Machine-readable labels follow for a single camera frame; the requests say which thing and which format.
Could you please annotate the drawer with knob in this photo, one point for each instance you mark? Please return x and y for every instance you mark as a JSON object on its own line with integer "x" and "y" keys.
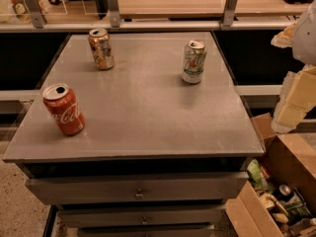
{"x": 166, "y": 187}
{"x": 142, "y": 216}

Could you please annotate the metal railing bar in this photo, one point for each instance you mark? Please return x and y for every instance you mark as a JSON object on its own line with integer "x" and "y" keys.
{"x": 152, "y": 26}

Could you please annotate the top drawer with knob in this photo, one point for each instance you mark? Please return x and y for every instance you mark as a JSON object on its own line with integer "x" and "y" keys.
{"x": 166, "y": 187}

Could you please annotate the grey drawer cabinet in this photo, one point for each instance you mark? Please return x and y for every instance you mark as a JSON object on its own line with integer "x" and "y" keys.
{"x": 141, "y": 118}

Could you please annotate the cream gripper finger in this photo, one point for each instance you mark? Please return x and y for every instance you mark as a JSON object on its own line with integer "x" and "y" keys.
{"x": 296, "y": 99}
{"x": 284, "y": 38}

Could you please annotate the middle drawer with knob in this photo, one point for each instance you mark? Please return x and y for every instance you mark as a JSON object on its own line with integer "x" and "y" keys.
{"x": 142, "y": 216}

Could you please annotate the orange snack bag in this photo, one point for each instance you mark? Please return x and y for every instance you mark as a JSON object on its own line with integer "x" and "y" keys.
{"x": 23, "y": 11}

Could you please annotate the bottom drawer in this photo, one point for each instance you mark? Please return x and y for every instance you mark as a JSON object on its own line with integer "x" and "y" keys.
{"x": 191, "y": 230}

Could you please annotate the red coke can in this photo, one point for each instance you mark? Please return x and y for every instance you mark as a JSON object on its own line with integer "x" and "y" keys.
{"x": 61, "y": 102}

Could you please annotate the white green 7up can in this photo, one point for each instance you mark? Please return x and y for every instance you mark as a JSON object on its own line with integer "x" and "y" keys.
{"x": 193, "y": 63}

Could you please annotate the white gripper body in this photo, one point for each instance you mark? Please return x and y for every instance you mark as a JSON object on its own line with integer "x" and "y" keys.
{"x": 306, "y": 39}

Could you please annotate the gold brown soda can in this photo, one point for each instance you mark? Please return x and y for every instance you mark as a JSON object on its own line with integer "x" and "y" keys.
{"x": 100, "y": 43}

